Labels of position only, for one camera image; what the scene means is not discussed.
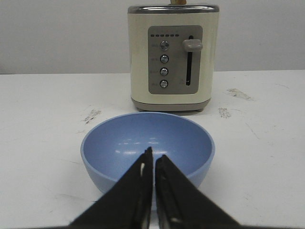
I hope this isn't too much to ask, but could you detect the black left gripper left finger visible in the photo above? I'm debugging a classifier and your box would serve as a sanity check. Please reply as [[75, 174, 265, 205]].
[[68, 147, 153, 229]]

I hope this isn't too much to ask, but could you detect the slice of toast bread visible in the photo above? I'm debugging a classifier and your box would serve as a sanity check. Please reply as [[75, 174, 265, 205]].
[[170, 0, 187, 5]]

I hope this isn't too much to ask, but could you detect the blue bowl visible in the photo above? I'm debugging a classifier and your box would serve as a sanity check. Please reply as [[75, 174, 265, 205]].
[[81, 112, 215, 205]]

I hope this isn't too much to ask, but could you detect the cream two-slot toaster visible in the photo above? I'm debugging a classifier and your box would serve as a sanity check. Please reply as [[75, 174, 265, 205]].
[[128, 3, 220, 112]]

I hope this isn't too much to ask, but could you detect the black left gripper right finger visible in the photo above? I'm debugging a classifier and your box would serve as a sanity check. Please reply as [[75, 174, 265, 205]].
[[155, 155, 241, 229]]

